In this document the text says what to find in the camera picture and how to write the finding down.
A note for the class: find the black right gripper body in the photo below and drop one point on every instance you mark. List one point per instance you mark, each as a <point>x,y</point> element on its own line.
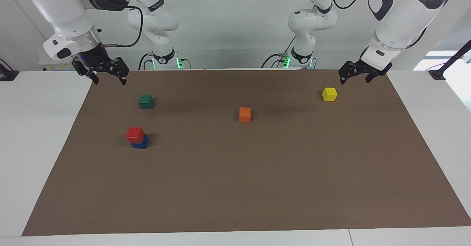
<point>95,60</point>

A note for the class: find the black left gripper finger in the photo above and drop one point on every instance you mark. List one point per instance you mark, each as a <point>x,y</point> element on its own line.
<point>371,77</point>
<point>346,71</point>

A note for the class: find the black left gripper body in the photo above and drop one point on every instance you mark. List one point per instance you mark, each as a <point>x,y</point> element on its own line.
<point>369,67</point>

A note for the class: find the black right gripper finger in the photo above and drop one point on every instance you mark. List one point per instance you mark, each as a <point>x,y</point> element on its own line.
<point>122,67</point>
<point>84,68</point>

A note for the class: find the red wooden block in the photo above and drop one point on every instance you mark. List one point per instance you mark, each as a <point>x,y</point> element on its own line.
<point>135,135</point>

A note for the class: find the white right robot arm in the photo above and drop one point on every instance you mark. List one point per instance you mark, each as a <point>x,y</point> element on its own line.
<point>62,10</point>

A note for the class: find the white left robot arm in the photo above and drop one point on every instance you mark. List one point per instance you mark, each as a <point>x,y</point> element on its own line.
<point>401,21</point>

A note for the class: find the yellow wooden block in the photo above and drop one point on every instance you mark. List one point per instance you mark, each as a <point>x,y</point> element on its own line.
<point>329,94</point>

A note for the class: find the green wooden block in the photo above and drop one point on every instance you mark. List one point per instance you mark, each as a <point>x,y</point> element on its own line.
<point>146,102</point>

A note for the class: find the blue wooden block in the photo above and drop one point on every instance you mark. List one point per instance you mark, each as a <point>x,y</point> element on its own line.
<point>141,145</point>

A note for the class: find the orange wooden block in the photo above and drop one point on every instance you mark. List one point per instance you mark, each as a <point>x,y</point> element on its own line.
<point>244,114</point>

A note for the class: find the black table clamp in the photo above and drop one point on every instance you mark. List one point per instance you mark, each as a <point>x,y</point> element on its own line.
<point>7,72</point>

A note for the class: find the black clamp stand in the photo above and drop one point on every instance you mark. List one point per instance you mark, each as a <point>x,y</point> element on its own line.
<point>454,56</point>

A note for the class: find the brown table mat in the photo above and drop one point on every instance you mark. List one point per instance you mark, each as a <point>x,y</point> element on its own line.
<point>235,183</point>

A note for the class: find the white wall socket box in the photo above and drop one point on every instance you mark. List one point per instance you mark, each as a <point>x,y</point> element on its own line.
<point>48,66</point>

